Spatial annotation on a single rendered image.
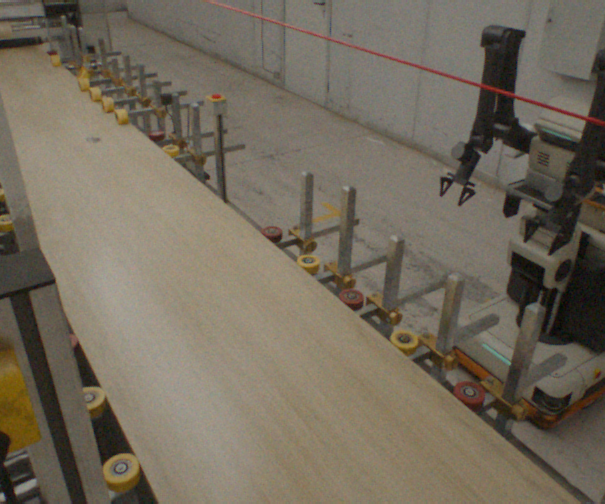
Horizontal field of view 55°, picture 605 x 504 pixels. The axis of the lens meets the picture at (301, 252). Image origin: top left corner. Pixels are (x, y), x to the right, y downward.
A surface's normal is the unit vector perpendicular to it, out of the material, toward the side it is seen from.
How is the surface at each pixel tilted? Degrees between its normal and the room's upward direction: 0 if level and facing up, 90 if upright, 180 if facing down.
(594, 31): 90
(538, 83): 90
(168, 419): 0
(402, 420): 0
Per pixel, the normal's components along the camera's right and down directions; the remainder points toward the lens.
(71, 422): 0.55, 0.44
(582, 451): 0.01, -0.85
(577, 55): -0.84, 0.27
